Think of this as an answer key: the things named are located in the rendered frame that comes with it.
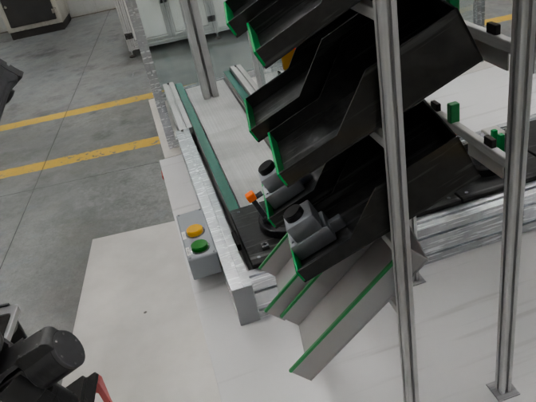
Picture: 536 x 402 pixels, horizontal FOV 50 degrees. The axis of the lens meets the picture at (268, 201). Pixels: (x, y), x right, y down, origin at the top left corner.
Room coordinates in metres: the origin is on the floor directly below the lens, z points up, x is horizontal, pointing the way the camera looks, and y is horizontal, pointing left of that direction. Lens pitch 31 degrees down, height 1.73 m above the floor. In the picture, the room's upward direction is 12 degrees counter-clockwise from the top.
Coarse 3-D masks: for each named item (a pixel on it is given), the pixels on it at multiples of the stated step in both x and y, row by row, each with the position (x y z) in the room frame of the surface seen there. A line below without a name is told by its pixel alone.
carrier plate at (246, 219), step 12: (252, 204) 1.23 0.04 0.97; (264, 204) 1.22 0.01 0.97; (240, 216) 1.19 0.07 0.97; (252, 216) 1.18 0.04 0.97; (240, 228) 1.14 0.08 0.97; (252, 228) 1.13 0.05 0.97; (252, 240) 1.08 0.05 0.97; (264, 240) 1.07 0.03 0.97; (276, 240) 1.06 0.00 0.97; (252, 252) 1.04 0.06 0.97; (264, 252) 1.03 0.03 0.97; (252, 264) 0.99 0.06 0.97
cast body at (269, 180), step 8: (272, 160) 0.86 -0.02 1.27; (264, 168) 0.85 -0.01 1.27; (272, 168) 0.85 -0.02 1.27; (264, 176) 0.85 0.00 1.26; (272, 176) 0.84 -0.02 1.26; (312, 176) 0.86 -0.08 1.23; (264, 184) 0.84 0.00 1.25; (272, 184) 0.84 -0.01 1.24; (280, 184) 0.84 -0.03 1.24; (296, 184) 0.84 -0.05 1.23; (264, 192) 0.86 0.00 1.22; (272, 192) 0.84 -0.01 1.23; (280, 192) 0.84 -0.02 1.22; (288, 192) 0.84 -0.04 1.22; (296, 192) 0.84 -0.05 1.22; (272, 200) 0.84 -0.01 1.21; (280, 200) 0.84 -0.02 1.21; (288, 200) 0.84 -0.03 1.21
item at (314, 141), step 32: (416, 0) 0.77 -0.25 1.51; (416, 32) 0.77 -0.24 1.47; (448, 32) 0.64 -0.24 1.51; (352, 64) 0.77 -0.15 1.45; (416, 64) 0.64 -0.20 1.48; (448, 64) 0.64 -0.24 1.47; (320, 96) 0.77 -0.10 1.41; (352, 96) 0.76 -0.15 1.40; (416, 96) 0.64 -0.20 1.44; (288, 128) 0.77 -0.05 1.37; (320, 128) 0.73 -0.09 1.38; (352, 128) 0.64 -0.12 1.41; (288, 160) 0.70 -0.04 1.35; (320, 160) 0.64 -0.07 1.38
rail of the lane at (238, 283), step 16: (192, 144) 1.68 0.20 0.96; (192, 160) 1.58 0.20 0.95; (192, 176) 1.47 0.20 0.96; (208, 192) 1.36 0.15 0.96; (208, 208) 1.27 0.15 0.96; (208, 224) 1.20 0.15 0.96; (224, 224) 1.19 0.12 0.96; (224, 240) 1.13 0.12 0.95; (224, 256) 1.06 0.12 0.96; (240, 256) 1.04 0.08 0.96; (224, 272) 1.01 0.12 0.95; (240, 272) 0.99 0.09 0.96; (240, 288) 0.94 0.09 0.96; (240, 304) 0.93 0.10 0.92; (256, 304) 0.94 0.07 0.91; (240, 320) 0.93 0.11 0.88; (256, 320) 0.94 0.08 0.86
